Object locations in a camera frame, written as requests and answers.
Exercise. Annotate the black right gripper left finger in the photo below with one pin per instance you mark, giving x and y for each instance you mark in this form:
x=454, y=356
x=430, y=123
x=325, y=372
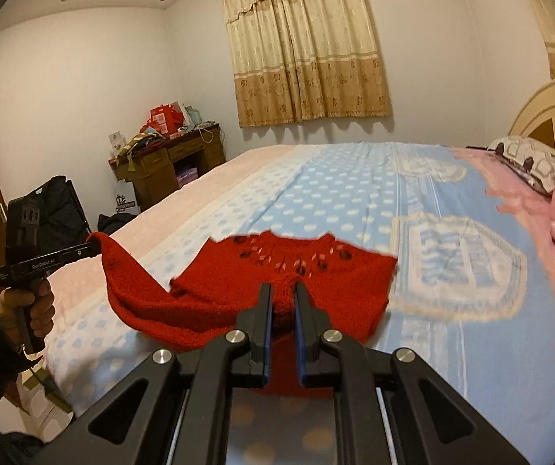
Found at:
x=173, y=409

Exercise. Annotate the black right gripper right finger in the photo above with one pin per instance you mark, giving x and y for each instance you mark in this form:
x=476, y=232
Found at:
x=390, y=408

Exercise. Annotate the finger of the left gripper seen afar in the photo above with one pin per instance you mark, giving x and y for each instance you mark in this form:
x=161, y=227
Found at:
x=89, y=249

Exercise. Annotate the red knitted sweater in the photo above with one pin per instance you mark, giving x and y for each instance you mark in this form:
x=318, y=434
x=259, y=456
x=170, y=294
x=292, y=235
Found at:
x=348, y=283

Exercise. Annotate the person's left hand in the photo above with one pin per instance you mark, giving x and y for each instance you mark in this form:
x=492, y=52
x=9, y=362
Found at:
x=25, y=312

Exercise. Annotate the black bag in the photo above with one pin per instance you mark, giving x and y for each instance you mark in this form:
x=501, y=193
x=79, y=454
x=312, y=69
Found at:
x=62, y=219

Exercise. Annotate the brown wooden desk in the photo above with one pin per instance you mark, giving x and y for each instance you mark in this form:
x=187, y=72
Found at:
x=153, y=171

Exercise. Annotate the red gift bag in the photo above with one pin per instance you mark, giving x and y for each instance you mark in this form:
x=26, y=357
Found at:
x=166, y=119

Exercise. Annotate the blue polka dot bed blanket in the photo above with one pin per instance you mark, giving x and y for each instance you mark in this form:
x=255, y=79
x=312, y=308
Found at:
x=474, y=294

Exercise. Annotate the grey patterned pillow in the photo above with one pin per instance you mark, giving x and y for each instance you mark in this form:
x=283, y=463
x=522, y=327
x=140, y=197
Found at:
x=531, y=160

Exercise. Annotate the beige patterned curtain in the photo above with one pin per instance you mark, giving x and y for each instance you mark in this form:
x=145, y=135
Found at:
x=301, y=60

